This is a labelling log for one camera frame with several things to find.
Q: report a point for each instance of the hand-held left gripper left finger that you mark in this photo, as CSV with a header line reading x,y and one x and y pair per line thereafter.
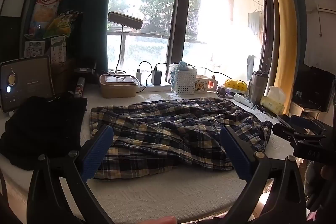
x,y
97,153

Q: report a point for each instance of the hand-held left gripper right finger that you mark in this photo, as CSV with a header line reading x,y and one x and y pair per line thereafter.
x,y
236,154

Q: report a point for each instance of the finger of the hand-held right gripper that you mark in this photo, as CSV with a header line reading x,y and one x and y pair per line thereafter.
x,y
286,133
298,123

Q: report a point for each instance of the plaid flannel shirt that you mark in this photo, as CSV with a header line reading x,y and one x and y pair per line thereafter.
x,y
170,134

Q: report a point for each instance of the person's left hand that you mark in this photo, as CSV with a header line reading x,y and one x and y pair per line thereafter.
x,y
164,220

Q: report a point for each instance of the black flat case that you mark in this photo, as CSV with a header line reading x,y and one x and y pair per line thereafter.
x,y
266,111

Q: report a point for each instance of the pale yellow tissue pack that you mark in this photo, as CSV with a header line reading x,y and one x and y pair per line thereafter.
x,y
273,103

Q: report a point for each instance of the black box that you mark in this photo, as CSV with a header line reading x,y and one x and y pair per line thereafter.
x,y
312,90

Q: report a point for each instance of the white tube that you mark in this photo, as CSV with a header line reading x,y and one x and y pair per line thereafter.
x,y
244,101

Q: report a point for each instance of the steel tumbler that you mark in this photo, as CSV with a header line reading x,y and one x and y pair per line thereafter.
x,y
257,87

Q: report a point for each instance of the black cloth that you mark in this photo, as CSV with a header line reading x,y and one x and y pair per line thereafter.
x,y
42,129

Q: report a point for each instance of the patterned tube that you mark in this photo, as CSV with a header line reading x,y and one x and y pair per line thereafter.
x,y
79,87

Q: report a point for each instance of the yellow printed bag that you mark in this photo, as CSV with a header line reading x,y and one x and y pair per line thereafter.
x,y
236,85

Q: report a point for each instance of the beige lunch container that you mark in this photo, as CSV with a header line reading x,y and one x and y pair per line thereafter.
x,y
118,86

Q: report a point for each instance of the cream bear mug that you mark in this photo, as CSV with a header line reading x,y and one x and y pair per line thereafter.
x,y
202,83

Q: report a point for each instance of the white charger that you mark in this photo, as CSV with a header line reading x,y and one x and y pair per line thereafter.
x,y
138,77

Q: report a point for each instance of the white perforated basket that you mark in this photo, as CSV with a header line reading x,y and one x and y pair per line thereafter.
x,y
183,82

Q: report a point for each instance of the white power strip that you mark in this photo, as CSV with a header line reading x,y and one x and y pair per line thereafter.
x,y
160,88

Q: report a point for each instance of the yellow curtain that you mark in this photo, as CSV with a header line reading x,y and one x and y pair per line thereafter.
x,y
282,29

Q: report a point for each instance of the black charger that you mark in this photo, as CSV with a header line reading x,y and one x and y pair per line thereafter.
x,y
156,77

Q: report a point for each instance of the grey tablet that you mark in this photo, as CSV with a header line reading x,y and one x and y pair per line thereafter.
x,y
29,79

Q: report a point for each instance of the blue round item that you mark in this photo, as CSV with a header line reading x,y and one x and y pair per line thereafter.
x,y
182,65

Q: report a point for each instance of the white printed carton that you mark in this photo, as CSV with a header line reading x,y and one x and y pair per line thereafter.
x,y
34,49
58,52

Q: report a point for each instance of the white air conditioner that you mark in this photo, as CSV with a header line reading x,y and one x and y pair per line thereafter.
x,y
326,9

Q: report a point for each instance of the balcony railing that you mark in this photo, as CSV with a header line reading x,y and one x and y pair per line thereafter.
x,y
147,34

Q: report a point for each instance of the green and yellow snack bag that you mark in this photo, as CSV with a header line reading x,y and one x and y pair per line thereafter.
x,y
61,24

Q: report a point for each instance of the white desk lamp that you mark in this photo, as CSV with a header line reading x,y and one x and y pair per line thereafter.
x,y
124,19

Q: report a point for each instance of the red and white snack bag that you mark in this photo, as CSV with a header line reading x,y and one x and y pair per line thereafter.
x,y
47,11

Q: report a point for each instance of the dark window post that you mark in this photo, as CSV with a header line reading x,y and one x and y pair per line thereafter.
x,y
179,16

